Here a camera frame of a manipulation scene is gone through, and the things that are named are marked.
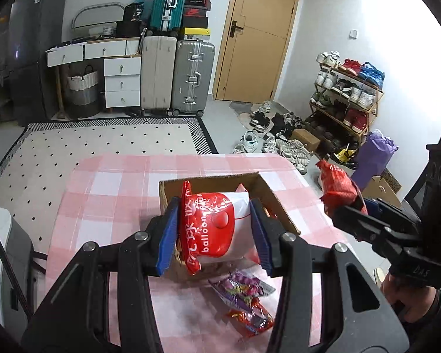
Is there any purple bag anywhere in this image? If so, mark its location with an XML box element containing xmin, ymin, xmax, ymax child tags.
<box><xmin>351</xmin><ymin>129</ymin><xmax>399</xmax><ymax>192</ymax></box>

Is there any pink checked tablecloth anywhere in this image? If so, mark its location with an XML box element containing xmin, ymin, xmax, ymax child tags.
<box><xmin>44</xmin><ymin>152</ymin><xmax>361</xmax><ymax>353</ymax></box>

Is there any black paper bag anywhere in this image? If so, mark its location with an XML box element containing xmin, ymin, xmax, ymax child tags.
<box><xmin>123</xmin><ymin>2</ymin><xmax>146</xmax><ymax>23</ymax></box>

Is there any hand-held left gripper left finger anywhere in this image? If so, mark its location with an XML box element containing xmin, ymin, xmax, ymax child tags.
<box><xmin>20</xmin><ymin>196</ymin><xmax>182</xmax><ymax>353</ymax></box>

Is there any arched grey frame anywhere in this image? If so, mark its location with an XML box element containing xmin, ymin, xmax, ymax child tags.
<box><xmin>71</xmin><ymin>3</ymin><xmax>126</xmax><ymax>30</ymax></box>

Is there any red snack packet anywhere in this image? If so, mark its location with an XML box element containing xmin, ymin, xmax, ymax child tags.
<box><xmin>315</xmin><ymin>160</ymin><xmax>368</xmax><ymax>217</ymax></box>

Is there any dark grey refrigerator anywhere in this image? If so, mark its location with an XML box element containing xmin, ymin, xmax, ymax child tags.
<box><xmin>7</xmin><ymin>0</ymin><xmax>67</xmax><ymax>126</ymax></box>

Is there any small plain cardboard box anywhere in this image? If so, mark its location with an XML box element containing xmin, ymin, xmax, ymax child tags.
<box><xmin>290</xmin><ymin>129</ymin><xmax>321</xmax><ymax>151</ymax></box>

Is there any purple snack packet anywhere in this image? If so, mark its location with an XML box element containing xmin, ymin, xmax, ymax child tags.
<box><xmin>208</xmin><ymin>269</ymin><xmax>276</xmax><ymax>311</ymax></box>

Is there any white desk with drawers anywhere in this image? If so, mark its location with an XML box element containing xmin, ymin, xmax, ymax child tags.
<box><xmin>46</xmin><ymin>38</ymin><xmax>142</xmax><ymax>118</ymax></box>

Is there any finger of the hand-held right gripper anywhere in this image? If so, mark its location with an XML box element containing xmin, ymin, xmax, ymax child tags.
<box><xmin>354</xmin><ymin>190</ymin><xmax>422</xmax><ymax>237</ymax></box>
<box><xmin>332</xmin><ymin>205</ymin><xmax>420</xmax><ymax>260</ymax></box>

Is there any beige suitcase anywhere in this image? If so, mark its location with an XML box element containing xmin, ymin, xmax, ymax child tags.
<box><xmin>140</xmin><ymin>35</ymin><xmax>178</xmax><ymax>115</ymax></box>

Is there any black white patterned rug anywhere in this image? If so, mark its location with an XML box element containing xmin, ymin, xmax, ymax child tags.
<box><xmin>0</xmin><ymin>116</ymin><xmax>219</xmax><ymax>225</ymax></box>

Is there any brown cardboard box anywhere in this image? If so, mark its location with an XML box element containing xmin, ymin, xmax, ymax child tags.
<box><xmin>158</xmin><ymin>171</ymin><xmax>302</xmax><ymax>284</ymax></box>

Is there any silver suitcase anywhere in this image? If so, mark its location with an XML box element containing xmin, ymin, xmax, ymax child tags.
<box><xmin>171</xmin><ymin>40</ymin><xmax>216</xmax><ymax>115</ymax></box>

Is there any wooden shoe rack with shoes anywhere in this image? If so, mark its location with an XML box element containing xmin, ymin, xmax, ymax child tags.
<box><xmin>310</xmin><ymin>51</ymin><xmax>386</xmax><ymax>151</ymax></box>

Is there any wooden door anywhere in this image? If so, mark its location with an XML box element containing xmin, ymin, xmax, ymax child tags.
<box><xmin>213</xmin><ymin>0</ymin><xmax>304</xmax><ymax>103</ymax></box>

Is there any teal suitcase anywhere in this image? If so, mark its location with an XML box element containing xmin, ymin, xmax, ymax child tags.
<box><xmin>149</xmin><ymin>0</ymin><xmax>190</xmax><ymax>32</ymax></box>

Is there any patterned cardboard box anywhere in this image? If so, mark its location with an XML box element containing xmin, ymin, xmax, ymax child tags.
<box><xmin>362</xmin><ymin>169</ymin><xmax>403</xmax><ymax>207</ymax></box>

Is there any red packet with blue label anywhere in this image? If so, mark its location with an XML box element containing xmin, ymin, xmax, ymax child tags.
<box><xmin>224</xmin><ymin>298</ymin><xmax>276</xmax><ymax>337</ymax></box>

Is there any grey white container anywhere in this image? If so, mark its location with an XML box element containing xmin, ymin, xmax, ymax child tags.
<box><xmin>0</xmin><ymin>203</ymin><xmax>35</xmax><ymax>328</ymax></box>

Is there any white drawer cabinet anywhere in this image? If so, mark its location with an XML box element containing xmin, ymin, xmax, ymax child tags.
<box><xmin>103</xmin><ymin>56</ymin><xmax>142</xmax><ymax>109</ymax></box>

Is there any light door mat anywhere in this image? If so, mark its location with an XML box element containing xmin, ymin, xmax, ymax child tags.
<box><xmin>230</xmin><ymin>100</ymin><xmax>276</xmax><ymax>129</ymax></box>

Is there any white red snack bag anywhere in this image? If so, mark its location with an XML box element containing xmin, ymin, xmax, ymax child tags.
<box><xmin>176</xmin><ymin>180</ymin><xmax>260</xmax><ymax>276</ymax></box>

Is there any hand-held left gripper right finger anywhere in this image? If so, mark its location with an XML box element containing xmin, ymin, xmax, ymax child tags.
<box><xmin>248</xmin><ymin>198</ymin><xmax>410</xmax><ymax>353</ymax></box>

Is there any woven laundry basket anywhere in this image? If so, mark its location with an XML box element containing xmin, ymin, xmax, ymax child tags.
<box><xmin>65</xmin><ymin>65</ymin><xmax>101</xmax><ymax>116</ymax></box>

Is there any pile of loose shoes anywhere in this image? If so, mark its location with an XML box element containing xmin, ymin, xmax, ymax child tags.
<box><xmin>233</xmin><ymin>101</ymin><xmax>315</xmax><ymax>175</ymax></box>

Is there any person's right hand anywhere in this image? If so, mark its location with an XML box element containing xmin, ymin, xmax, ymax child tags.
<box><xmin>381</xmin><ymin>270</ymin><xmax>438</xmax><ymax>322</ymax></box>

